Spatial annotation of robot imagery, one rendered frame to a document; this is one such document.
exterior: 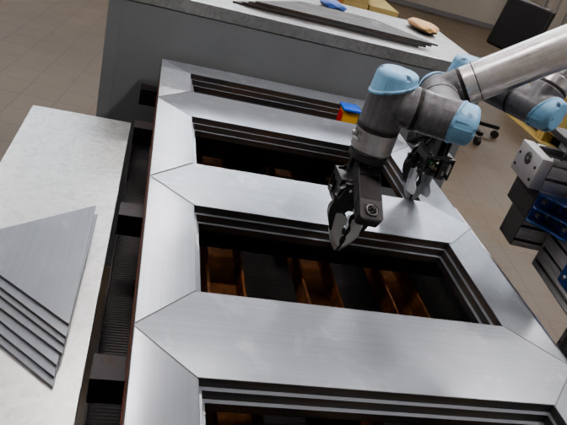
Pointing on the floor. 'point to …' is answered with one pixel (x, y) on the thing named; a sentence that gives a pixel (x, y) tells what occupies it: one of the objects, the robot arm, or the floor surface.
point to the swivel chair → (515, 34)
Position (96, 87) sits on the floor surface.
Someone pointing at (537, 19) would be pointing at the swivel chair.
